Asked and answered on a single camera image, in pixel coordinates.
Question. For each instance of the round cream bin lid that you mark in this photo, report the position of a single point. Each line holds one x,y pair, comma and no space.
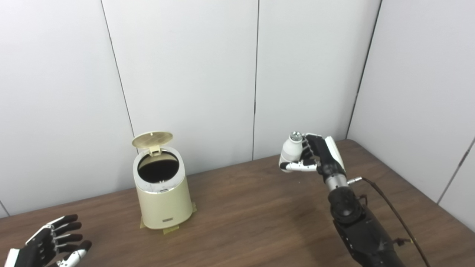
152,139

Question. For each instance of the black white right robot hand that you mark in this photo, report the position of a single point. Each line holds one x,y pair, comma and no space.
326,155

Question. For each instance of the yellow masking tape piece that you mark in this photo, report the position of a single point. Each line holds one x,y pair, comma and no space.
170,230

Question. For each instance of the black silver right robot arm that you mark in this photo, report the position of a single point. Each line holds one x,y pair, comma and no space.
356,226

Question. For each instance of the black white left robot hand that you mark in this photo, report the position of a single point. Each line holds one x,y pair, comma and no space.
41,246

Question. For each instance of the small white plastic bottle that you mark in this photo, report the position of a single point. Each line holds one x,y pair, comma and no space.
292,150

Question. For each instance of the cream-colored bin body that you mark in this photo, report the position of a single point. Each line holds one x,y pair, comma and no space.
165,207

